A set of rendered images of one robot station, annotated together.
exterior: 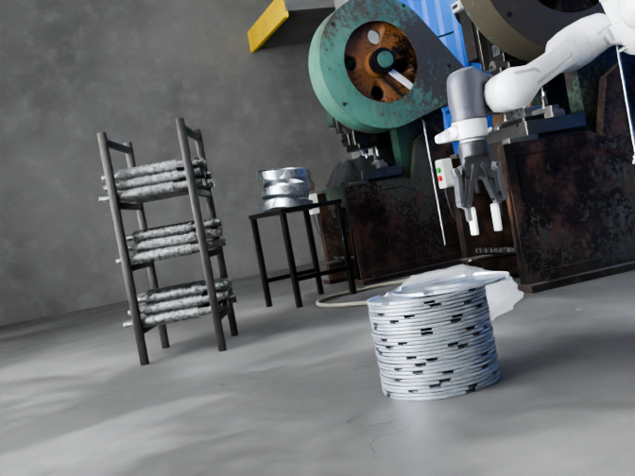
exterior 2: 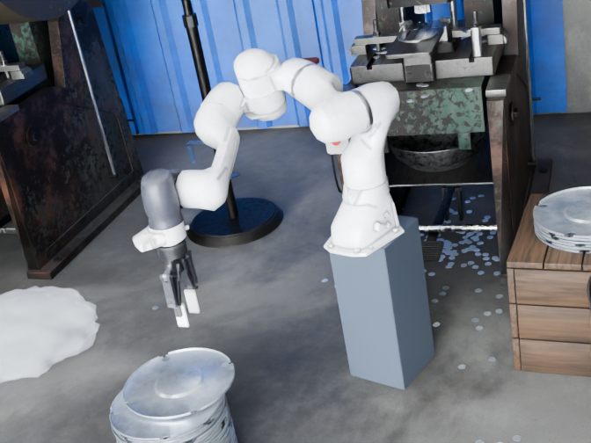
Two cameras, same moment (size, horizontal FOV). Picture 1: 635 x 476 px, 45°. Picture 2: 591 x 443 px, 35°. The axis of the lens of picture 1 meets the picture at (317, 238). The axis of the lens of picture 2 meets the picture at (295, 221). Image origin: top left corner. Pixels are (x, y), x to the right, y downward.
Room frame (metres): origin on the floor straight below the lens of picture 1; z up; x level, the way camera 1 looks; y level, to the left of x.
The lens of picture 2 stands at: (0.33, 0.97, 1.59)
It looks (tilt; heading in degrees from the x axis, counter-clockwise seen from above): 26 degrees down; 311
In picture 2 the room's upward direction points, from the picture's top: 11 degrees counter-clockwise
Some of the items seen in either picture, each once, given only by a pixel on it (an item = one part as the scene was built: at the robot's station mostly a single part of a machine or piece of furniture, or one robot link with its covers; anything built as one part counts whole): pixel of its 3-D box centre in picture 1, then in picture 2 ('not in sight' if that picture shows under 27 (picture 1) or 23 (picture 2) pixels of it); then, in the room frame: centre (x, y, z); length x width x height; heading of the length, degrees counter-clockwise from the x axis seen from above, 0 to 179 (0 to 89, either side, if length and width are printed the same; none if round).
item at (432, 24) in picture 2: not in sight; (425, 31); (1.82, -1.58, 0.76); 0.15 x 0.09 x 0.05; 19
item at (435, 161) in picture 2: not in sight; (438, 145); (1.82, -1.58, 0.36); 0.34 x 0.34 x 0.10
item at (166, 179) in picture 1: (170, 241); not in sight; (3.29, 0.62, 0.47); 0.46 x 0.43 x 0.95; 89
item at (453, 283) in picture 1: (450, 283); (178, 381); (1.90, -0.30, 0.24); 0.29 x 0.29 x 0.01
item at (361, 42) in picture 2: not in sight; (374, 35); (1.98, -1.53, 0.76); 0.17 x 0.06 x 0.10; 19
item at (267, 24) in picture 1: (307, 18); not in sight; (7.70, -0.30, 2.44); 1.25 x 0.92 x 0.27; 19
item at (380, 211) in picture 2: not in sight; (361, 211); (1.62, -0.81, 0.52); 0.22 x 0.19 x 0.14; 90
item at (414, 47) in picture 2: not in sight; (417, 61); (1.77, -1.42, 0.72); 0.25 x 0.14 x 0.14; 109
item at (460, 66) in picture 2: not in sight; (428, 55); (1.82, -1.58, 0.68); 0.45 x 0.30 x 0.06; 19
